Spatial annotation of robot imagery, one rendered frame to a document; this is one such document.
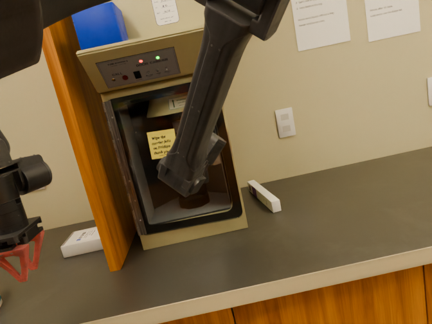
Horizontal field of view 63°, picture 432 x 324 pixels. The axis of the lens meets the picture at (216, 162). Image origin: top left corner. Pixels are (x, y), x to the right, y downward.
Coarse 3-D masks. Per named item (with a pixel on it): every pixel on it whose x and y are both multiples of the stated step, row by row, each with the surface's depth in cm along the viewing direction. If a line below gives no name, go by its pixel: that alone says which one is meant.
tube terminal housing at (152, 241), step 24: (120, 0) 90; (144, 0) 90; (192, 0) 91; (144, 24) 91; (168, 24) 92; (192, 24) 92; (120, 96) 95; (240, 192) 102; (144, 240) 104; (168, 240) 104
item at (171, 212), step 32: (128, 96) 93; (160, 96) 93; (128, 128) 95; (160, 128) 95; (224, 128) 95; (128, 160) 97; (224, 160) 97; (160, 192) 99; (224, 192) 99; (160, 224) 101; (192, 224) 101
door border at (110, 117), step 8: (104, 112) 94; (112, 112) 94; (112, 120) 95; (112, 128) 95; (112, 136) 95; (120, 136) 96; (120, 144) 96; (120, 152) 97; (120, 160) 97; (120, 168) 97; (128, 168) 98; (128, 176) 98; (128, 184) 99; (128, 192) 99; (136, 200) 100; (136, 208) 100; (136, 216) 101; (136, 224) 101; (144, 224) 101; (144, 232) 102
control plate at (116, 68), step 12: (168, 48) 84; (108, 60) 84; (120, 60) 84; (132, 60) 85; (144, 60) 86; (156, 60) 86; (168, 60) 87; (108, 72) 86; (120, 72) 87; (132, 72) 88; (144, 72) 89; (156, 72) 89; (168, 72) 90; (180, 72) 91; (108, 84) 90; (120, 84) 90
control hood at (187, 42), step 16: (176, 32) 81; (192, 32) 82; (96, 48) 81; (112, 48) 81; (128, 48) 82; (144, 48) 83; (160, 48) 84; (176, 48) 84; (192, 48) 85; (192, 64) 90; (96, 80) 88
